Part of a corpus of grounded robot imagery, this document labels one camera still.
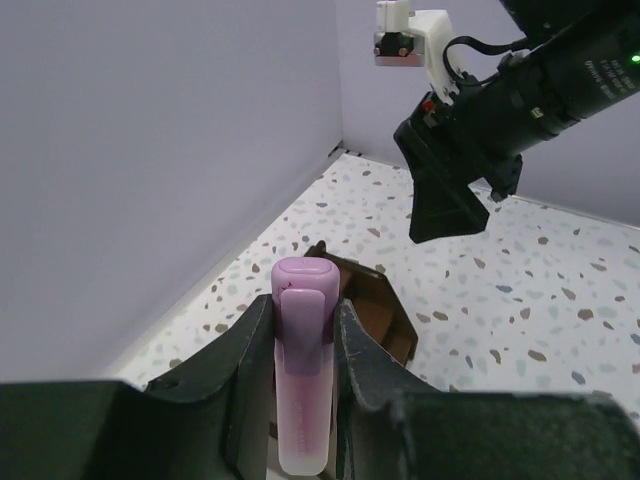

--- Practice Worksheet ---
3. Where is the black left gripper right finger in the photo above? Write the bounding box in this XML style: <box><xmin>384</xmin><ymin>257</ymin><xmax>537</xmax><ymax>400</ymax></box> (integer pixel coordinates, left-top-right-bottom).
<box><xmin>334</xmin><ymin>299</ymin><xmax>639</xmax><ymax>479</ymax></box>

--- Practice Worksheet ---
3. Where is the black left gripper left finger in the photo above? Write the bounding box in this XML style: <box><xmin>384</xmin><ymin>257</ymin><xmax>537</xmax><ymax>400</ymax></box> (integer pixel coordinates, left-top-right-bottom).
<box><xmin>1</xmin><ymin>295</ymin><xmax>274</xmax><ymax>479</ymax></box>

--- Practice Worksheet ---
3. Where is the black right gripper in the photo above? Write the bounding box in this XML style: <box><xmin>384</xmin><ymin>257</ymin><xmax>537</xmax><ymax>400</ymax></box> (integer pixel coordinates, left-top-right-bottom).
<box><xmin>394</xmin><ymin>69</ymin><xmax>555</xmax><ymax>244</ymax></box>

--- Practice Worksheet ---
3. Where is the brown wooden desk organizer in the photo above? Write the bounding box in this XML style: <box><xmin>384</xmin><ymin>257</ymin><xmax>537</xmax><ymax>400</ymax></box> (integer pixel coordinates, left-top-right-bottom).
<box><xmin>304</xmin><ymin>240</ymin><xmax>418</xmax><ymax>367</ymax></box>

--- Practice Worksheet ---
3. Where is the pink highlighter marker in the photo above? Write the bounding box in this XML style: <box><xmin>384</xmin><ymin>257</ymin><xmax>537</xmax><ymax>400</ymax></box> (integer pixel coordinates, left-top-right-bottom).
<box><xmin>271</xmin><ymin>257</ymin><xmax>340</xmax><ymax>476</ymax></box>

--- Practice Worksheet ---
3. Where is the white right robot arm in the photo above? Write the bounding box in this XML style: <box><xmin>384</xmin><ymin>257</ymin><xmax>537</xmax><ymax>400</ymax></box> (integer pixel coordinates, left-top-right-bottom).
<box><xmin>394</xmin><ymin>1</ymin><xmax>639</xmax><ymax>243</ymax></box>

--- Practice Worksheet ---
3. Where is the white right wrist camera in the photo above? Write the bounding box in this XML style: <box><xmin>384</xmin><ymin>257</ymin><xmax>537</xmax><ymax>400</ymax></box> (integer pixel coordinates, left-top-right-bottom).
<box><xmin>374</xmin><ymin>1</ymin><xmax>460</xmax><ymax>105</ymax></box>

